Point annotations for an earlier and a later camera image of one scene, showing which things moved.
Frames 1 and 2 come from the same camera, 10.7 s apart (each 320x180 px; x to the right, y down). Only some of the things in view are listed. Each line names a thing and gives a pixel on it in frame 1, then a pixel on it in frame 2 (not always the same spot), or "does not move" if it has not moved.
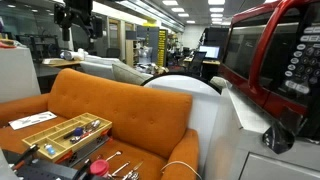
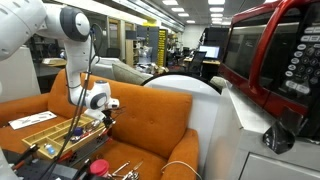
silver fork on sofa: [133, 174] does not move
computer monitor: [211, 51] does not move
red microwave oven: [271, 53] does not move
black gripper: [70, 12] → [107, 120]
